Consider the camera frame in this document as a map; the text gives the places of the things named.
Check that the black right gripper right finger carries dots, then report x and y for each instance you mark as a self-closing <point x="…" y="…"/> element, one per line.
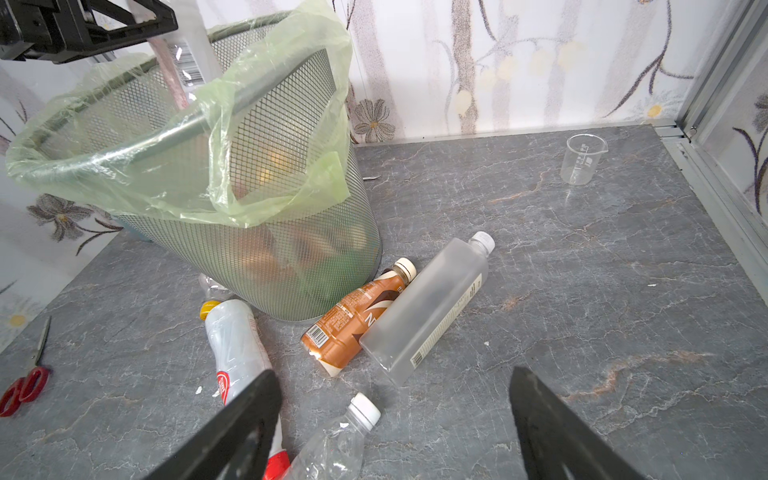
<point x="555" y="443"/>

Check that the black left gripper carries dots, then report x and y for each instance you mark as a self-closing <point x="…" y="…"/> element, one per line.
<point x="66" y="31"/>

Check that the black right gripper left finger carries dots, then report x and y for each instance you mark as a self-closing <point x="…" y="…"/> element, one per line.
<point x="236" y="443"/>

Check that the clear bottle red cap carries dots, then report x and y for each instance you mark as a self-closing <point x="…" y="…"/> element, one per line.
<point x="185" y="56"/>
<point x="239" y="353"/>

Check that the clear crushed water bottle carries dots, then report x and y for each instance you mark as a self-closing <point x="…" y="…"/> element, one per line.
<point x="336" y="450"/>

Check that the orange brown coffee bottle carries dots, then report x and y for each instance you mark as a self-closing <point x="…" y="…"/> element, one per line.
<point x="334" y="340"/>

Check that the red label yellow cap bottle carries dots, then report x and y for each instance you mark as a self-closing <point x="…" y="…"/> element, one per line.
<point x="214" y="294"/>

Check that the frosted clear square bottle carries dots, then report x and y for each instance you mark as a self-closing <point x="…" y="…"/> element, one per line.
<point x="413" y="324"/>

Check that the green plastic bin liner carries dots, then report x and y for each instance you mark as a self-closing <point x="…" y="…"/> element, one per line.
<point x="267" y="141"/>

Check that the green mesh waste bin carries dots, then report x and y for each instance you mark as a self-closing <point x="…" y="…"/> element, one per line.
<point x="293" y="270"/>

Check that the clear plastic measuring cup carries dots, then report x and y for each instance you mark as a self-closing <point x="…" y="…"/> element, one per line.
<point x="581" y="158"/>

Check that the red handled scissors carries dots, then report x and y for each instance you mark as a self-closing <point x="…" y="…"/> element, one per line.
<point x="27" y="388"/>

